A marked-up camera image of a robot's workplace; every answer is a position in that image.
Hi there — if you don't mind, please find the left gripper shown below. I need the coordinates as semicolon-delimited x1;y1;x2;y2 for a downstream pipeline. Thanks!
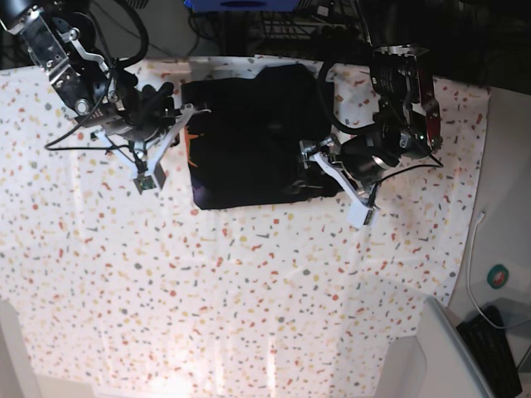
299;132;402;208

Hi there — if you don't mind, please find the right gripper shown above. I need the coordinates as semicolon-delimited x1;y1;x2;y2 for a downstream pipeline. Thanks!
103;82;211;176

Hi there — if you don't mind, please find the black t-shirt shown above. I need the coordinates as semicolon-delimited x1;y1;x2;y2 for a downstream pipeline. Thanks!
182;64;339;210

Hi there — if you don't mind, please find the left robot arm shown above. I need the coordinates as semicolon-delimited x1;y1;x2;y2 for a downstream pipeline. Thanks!
300;1;443;209

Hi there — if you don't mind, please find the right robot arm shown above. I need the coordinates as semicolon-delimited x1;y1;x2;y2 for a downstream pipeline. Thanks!
1;1;200;186

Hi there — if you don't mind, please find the terrazzo pattern tablecloth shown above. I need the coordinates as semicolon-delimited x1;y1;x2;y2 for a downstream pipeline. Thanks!
1;67;490;397

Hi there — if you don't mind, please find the green tape roll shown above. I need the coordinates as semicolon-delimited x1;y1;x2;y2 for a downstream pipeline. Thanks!
486;264;509;289

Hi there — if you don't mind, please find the grey laptop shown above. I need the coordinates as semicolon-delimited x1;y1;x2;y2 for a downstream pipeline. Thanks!
417;298;494;398

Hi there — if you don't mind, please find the black keyboard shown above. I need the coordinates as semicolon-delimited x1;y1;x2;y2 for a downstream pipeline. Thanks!
456;315;523;398

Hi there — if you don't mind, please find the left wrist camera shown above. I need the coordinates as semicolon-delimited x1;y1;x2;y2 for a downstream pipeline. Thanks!
347;201;379;229

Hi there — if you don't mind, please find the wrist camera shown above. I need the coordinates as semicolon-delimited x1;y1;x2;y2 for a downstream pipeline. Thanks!
133;163;167;194
347;201;379;229

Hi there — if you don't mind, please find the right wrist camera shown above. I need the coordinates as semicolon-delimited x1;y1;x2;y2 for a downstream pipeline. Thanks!
133;163;167;194

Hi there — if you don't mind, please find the white usb cable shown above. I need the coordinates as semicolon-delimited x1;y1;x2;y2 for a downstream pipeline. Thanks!
465;210;511;331

